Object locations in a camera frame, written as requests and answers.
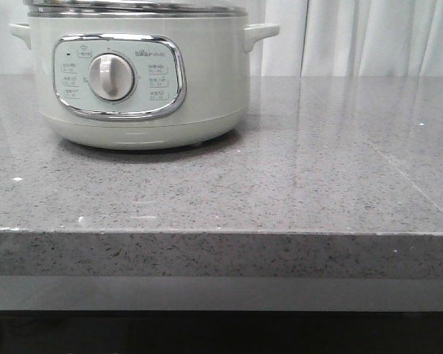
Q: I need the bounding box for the white curtain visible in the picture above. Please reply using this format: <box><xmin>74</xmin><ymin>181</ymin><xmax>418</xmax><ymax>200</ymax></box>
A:
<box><xmin>0</xmin><ymin>0</ymin><xmax>443</xmax><ymax>78</ymax></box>

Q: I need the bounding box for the pale green electric cooking pot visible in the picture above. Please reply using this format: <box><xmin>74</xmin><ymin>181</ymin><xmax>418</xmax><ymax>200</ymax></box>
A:
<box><xmin>10</xmin><ymin>6</ymin><xmax>280</xmax><ymax>150</ymax></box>

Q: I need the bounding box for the glass pot lid steel rim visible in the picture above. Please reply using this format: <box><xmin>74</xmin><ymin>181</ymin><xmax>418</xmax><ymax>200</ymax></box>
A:
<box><xmin>23</xmin><ymin>1</ymin><xmax>246</xmax><ymax>15</ymax></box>

